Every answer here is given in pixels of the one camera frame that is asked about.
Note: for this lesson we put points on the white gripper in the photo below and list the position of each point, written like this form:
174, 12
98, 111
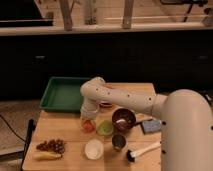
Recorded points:
88, 111

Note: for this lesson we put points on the orange apple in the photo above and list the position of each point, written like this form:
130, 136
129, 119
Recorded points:
90, 126

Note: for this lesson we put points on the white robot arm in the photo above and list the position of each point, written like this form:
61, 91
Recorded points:
187, 121

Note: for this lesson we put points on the green plastic cup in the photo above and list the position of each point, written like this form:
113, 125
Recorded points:
105, 128

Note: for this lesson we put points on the orange plate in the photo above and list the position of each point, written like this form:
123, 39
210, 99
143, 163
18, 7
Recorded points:
105, 104

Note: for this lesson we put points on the green plastic tray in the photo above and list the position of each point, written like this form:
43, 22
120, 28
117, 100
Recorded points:
62, 94

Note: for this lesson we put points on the bunch of red grapes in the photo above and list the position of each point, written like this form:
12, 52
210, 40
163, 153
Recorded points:
54, 145

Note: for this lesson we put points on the small metal cup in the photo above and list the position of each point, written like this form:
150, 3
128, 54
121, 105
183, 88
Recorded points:
118, 141

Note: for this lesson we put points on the dark brown bowl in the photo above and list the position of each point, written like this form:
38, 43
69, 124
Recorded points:
123, 119

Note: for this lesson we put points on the yellow banana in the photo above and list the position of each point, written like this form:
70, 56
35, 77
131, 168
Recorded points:
46, 156

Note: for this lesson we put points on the blue sponge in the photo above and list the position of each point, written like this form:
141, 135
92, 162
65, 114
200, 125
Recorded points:
151, 126

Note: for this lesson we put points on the white handled brush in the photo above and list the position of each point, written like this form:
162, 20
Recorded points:
132, 155

